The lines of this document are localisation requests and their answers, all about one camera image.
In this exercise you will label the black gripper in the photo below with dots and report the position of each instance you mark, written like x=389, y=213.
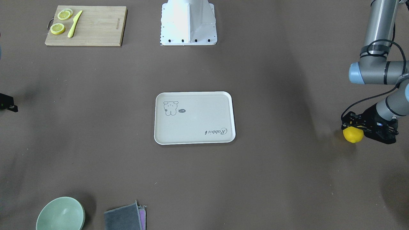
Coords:
x=369, y=115

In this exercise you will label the yellow lemon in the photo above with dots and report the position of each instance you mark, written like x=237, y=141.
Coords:
x=352, y=134

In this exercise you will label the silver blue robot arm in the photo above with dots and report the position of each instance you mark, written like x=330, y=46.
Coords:
x=382, y=61

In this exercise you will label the white rabbit tray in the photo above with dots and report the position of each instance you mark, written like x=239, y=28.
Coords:
x=194, y=118

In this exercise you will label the grey folded cloth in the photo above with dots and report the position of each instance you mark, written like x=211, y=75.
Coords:
x=129, y=217

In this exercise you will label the bamboo cutting board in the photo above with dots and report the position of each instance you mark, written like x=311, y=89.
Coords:
x=97, y=26

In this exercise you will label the yellow plastic knife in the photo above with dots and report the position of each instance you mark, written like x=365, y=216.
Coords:
x=73, y=27

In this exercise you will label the green ceramic bowl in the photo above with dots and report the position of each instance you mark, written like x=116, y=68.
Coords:
x=63, y=213

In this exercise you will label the lemon slice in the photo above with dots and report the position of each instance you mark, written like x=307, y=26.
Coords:
x=65, y=14
x=57, y=28

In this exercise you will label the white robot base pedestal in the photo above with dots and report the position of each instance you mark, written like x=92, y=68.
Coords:
x=188, y=22

